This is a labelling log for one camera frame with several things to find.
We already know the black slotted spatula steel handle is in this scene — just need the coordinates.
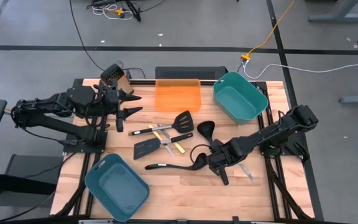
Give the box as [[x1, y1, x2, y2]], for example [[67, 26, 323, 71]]
[[128, 110, 195, 136]]

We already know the black perforated metal box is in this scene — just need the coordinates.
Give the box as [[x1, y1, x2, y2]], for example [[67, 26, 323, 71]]
[[155, 65, 229, 80]]

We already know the dark teal plastic bin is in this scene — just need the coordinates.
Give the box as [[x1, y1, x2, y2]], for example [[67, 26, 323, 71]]
[[84, 153, 151, 222]]

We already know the large black ladle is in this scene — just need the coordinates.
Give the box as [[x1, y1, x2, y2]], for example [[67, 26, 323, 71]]
[[196, 120, 230, 186]]

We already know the small black ladle white label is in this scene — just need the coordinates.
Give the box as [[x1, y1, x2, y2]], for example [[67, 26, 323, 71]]
[[144, 152, 209, 171]]

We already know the black aluminium rig frame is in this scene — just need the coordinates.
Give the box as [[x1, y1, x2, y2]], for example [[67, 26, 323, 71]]
[[54, 78, 315, 220]]

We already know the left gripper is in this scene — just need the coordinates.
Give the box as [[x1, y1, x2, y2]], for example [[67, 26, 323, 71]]
[[99, 81, 144, 133]]

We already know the white floor cable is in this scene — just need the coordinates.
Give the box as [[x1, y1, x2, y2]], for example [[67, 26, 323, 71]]
[[242, 57, 358, 80]]

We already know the black side panel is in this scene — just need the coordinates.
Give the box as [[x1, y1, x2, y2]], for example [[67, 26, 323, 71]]
[[70, 78, 85, 91]]

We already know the white cable bundle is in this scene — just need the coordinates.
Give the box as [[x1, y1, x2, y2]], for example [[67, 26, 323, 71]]
[[91, 3, 134, 21]]

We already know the long black cable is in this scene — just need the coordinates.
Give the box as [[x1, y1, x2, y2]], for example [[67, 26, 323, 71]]
[[69, 0, 105, 72]]

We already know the yellow power cable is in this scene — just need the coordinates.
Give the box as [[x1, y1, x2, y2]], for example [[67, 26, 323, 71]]
[[240, 0, 296, 62]]

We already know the orange translucent plastic tray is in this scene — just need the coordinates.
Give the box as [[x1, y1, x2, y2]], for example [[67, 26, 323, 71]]
[[154, 78, 202, 113]]

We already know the metal box grater black handle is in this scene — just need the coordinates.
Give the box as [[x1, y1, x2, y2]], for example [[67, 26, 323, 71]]
[[100, 63, 134, 95]]

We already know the black slotted turner black handle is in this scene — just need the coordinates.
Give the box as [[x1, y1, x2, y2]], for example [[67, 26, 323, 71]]
[[133, 132, 194, 161]]

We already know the grey desk leg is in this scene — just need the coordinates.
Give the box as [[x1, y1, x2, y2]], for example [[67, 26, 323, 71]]
[[308, 0, 358, 24]]

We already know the black cart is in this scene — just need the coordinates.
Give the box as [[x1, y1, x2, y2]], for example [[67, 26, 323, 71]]
[[0, 154, 64, 223]]

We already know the light teal plastic bin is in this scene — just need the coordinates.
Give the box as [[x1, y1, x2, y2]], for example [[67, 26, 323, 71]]
[[213, 72, 269, 126]]

